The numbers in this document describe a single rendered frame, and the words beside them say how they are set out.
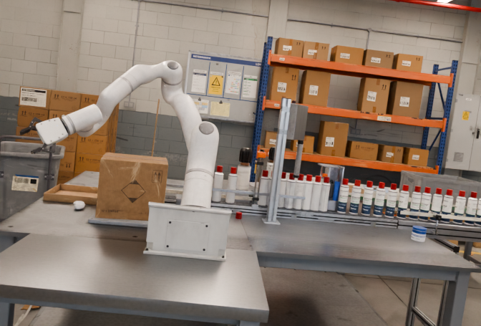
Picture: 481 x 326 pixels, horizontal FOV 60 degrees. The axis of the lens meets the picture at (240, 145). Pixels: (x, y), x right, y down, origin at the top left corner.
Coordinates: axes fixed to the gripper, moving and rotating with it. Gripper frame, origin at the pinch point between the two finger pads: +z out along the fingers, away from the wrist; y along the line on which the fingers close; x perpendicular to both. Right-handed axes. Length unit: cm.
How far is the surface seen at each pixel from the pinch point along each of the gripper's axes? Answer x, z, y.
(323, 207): 17, -122, 98
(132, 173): 4.3, -31.7, 30.9
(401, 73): 212, -499, 58
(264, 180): 22, -100, 67
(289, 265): -20, -64, 101
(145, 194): 7, -33, 42
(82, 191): 70, -20, 19
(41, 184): 239, -19, -27
